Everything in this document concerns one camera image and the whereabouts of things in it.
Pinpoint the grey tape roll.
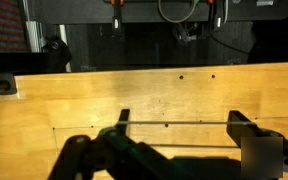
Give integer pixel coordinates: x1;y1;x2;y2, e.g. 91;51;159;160
157;0;200;23

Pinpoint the colourful striped fabric panel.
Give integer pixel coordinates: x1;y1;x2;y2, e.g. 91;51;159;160
0;0;27;53

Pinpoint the black tripod pole with foot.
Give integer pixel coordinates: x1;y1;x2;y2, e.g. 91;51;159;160
0;72;17;95

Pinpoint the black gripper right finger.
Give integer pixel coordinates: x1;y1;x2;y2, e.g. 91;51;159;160
226;110;264;147

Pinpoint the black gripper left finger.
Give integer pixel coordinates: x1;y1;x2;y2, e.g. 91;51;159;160
116;109;130;135

